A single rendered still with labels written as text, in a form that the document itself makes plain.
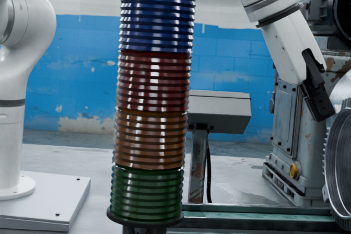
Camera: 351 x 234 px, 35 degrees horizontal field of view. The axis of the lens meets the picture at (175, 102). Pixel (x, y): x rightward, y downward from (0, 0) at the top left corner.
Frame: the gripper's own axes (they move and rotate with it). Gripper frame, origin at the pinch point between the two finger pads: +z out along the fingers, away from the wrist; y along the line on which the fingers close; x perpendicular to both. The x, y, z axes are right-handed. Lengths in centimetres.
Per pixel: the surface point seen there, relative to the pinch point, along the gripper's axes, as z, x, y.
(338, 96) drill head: 8.0, 11.9, -27.3
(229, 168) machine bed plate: 27, -11, -77
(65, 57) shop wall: -26, -90, -563
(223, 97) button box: -4.6, -10.7, -16.7
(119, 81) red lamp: -19.9, -23.9, 37.1
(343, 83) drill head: 6.3, 14.3, -28.5
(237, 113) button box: -1.3, -9.8, -14.8
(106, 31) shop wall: -31, -34, -559
